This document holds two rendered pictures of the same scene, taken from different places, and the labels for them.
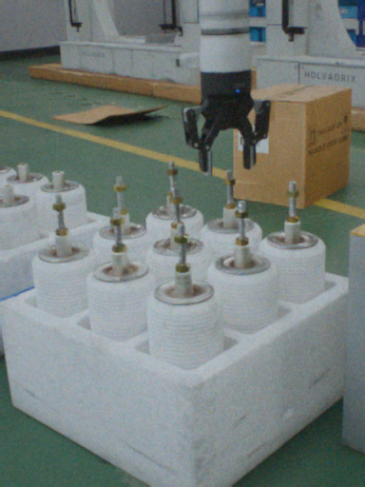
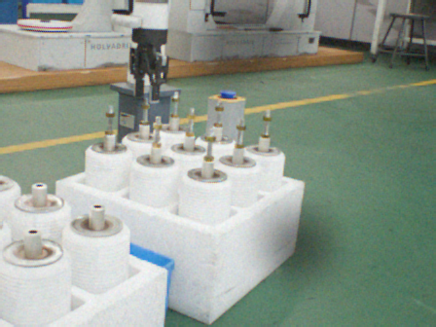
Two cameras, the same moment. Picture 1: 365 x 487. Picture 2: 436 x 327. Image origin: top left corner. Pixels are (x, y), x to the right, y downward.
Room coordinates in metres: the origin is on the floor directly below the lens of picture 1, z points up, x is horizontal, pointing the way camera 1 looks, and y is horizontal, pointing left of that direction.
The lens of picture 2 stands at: (1.25, 1.14, 0.59)
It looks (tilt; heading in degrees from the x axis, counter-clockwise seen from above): 18 degrees down; 258
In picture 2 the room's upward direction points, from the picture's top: 4 degrees clockwise
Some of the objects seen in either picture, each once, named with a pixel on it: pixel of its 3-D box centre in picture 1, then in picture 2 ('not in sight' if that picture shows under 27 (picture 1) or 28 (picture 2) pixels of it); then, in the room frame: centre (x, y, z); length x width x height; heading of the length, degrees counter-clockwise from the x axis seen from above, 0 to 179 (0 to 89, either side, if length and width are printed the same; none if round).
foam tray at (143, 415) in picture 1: (182, 345); (182, 219); (1.00, -0.01, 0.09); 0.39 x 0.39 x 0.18; 46
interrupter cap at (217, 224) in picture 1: (230, 225); (143, 137); (1.08, -0.10, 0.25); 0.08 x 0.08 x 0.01
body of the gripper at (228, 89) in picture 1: (226, 97); (149, 47); (1.08, -0.09, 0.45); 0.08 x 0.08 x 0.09
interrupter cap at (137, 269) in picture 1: (121, 271); (237, 162); (0.91, 0.07, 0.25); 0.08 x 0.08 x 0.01
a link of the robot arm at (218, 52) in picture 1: (220, 47); (143, 12); (1.10, -0.09, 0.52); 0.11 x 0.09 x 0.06; 21
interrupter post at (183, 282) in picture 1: (183, 282); (264, 144); (0.83, -0.01, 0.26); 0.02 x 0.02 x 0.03
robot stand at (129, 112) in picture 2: not in sight; (142, 137); (1.03, -0.46, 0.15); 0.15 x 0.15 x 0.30; 34
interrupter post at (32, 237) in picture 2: not in sight; (33, 243); (1.29, 0.46, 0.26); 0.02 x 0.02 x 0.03
